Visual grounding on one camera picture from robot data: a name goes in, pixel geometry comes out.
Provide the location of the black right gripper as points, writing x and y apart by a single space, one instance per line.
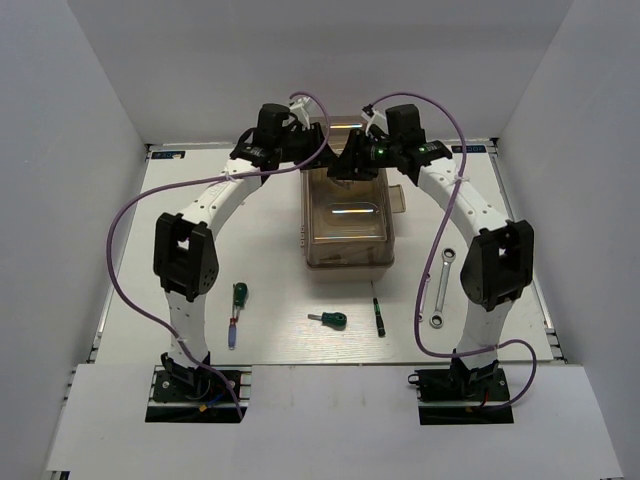
349 163

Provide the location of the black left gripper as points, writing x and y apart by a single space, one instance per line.
313 136

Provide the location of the beige toolbox with clear lid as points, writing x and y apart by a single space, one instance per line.
347 230

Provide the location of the large silver ratchet wrench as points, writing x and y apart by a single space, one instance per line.
448 257

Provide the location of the slim black green screwdriver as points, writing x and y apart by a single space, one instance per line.
381 332

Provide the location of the green handle long screwdriver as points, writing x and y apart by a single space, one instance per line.
240 295

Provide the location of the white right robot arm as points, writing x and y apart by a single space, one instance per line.
499 262

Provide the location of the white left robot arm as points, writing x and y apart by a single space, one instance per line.
185 258

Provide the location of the stubby green screwdriver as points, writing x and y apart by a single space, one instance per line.
334 320

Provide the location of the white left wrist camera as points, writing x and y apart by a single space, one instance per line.
299 109

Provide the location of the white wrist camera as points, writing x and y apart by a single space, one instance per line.
374 121
299 109

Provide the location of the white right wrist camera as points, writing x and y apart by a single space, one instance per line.
374 121

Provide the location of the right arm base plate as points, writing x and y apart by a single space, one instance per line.
441 402

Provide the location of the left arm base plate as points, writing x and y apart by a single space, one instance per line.
171 402

